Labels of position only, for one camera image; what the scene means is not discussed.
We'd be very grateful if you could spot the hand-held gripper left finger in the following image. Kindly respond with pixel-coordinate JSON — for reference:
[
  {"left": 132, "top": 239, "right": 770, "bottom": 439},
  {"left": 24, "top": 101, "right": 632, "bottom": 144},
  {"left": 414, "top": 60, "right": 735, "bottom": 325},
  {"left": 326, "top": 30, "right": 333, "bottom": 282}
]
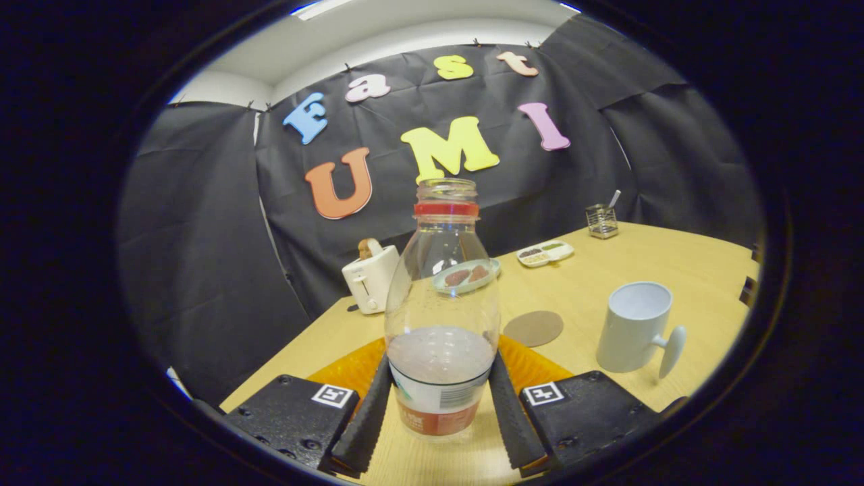
[{"left": 223, "top": 336, "right": 394, "bottom": 477}]

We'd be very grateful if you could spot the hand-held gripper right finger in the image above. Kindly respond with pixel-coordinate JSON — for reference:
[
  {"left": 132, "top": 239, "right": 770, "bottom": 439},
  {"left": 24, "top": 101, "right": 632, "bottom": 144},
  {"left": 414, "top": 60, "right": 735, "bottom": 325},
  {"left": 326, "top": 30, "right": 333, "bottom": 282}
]
[{"left": 489, "top": 335, "right": 676, "bottom": 477}]

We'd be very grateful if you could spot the round brown coaster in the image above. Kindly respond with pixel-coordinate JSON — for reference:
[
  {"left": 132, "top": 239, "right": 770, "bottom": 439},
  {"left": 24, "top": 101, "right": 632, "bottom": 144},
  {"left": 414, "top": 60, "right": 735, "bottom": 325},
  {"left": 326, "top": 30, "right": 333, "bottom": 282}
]
[{"left": 502, "top": 310, "right": 565, "bottom": 348}]

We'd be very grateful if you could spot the white cup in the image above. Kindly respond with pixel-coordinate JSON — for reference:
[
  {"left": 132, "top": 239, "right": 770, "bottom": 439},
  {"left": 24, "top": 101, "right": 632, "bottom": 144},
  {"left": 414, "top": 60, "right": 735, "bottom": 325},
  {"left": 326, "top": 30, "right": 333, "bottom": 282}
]
[{"left": 595, "top": 281, "right": 688, "bottom": 380}]

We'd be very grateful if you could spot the pale green plate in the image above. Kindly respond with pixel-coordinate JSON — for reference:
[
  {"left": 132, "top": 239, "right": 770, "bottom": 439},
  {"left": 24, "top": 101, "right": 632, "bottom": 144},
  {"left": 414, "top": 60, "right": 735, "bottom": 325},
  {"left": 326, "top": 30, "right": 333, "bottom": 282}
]
[{"left": 431, "top": 259, "right": 502, "bottom": 295}]

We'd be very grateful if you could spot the white toaster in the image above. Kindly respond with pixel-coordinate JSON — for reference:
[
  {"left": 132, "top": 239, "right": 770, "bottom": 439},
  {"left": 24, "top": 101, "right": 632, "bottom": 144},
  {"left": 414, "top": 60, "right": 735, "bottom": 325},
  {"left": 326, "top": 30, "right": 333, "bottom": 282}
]
[{"left": 341, "top": 244, "right": 402, "bottom": 316}]

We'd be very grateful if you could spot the long ceiling light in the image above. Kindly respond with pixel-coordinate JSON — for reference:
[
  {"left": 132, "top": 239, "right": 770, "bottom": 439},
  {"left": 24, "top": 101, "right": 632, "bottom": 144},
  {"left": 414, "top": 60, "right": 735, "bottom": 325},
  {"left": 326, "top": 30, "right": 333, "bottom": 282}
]
[{"left": 290, "top": 0, "right": 355, "bottom": 21}]

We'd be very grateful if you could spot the clear juice bottle red label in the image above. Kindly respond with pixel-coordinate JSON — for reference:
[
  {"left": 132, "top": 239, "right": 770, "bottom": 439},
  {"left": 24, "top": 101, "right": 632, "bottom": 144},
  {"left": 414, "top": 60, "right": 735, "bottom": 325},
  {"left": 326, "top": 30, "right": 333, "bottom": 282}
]
[{"left": 383, "top": 178, "right": 502, "bottom": 443}]

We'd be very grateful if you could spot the white divided condiment dish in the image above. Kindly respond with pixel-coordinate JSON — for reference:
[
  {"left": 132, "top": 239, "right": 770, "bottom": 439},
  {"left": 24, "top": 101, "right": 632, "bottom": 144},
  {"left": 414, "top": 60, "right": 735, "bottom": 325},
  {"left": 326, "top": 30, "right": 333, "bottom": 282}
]
[{"left": 516, "top": 240, "right": 575, "bottom": 269}]

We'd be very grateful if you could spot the wooden table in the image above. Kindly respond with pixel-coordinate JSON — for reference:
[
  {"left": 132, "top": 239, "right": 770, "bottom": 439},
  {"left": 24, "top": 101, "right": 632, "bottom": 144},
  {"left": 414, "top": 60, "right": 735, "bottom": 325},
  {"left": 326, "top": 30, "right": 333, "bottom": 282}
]
[{"left": 219, "top": 221, "right": 760, "bottom": 483}]

